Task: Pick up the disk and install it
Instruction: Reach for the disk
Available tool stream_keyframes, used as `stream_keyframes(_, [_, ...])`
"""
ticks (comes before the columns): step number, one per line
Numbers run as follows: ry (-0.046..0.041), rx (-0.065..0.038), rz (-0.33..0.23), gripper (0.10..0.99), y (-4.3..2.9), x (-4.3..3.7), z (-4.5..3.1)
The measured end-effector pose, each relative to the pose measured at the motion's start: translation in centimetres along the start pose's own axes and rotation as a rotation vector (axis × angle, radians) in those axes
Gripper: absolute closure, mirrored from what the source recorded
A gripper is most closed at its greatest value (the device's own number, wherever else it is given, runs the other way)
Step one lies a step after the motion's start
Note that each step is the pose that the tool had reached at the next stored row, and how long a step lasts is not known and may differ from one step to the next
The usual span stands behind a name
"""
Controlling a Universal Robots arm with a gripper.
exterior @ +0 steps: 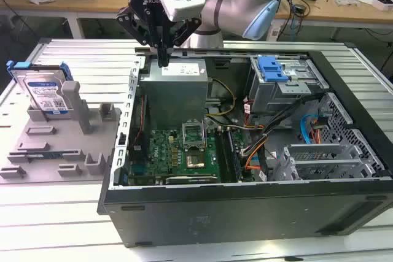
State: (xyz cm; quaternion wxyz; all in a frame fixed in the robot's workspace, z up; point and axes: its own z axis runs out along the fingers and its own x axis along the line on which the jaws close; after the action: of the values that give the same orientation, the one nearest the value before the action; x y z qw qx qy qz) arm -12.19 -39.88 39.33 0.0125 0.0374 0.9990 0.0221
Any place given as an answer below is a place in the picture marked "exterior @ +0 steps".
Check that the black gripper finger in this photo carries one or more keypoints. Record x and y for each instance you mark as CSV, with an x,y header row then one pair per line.
x,y
184,33
138,30

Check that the hard disk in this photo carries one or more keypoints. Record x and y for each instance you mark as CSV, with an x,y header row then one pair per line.
x,y
43,90

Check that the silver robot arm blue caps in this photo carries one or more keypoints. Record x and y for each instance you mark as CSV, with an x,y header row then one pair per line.
x,y
233,7

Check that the grey disk bay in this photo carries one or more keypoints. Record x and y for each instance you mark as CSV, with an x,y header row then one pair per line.
x,y
322,164

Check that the grey power supply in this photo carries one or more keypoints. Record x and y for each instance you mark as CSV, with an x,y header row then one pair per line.
x,y
175,96

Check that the white power strip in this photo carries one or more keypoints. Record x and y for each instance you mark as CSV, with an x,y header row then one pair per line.
x,y
274,33

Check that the blue drive latch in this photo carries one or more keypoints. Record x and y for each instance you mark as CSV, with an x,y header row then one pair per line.
x,y
270,70

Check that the grey optical drive cage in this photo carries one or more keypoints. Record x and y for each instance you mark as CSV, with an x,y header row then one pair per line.
x,y
267,99

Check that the green motherboard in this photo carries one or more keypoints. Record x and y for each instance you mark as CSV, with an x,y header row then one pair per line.
x,y
162,151

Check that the CPU socket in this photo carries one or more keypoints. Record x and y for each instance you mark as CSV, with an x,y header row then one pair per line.
x,y
194,161

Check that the empty black RAM slot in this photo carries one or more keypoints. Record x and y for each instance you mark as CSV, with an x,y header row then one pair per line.
x,y
221,157

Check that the grey parts rack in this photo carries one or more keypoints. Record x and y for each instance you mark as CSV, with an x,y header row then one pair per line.
x,y
61,139

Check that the RAM stick in slot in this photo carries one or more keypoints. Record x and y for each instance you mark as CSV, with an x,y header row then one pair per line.
x,y
234,159

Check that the graphics card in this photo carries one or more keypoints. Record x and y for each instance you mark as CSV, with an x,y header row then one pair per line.
x,y
190,179

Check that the RAM stick on rack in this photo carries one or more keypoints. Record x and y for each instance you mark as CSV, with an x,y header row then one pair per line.
x,y
52,154

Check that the black PC case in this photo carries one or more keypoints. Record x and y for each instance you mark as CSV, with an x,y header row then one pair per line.
x,y
245,219

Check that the white phone box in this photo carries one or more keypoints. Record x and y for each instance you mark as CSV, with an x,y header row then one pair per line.
x,y
382,2

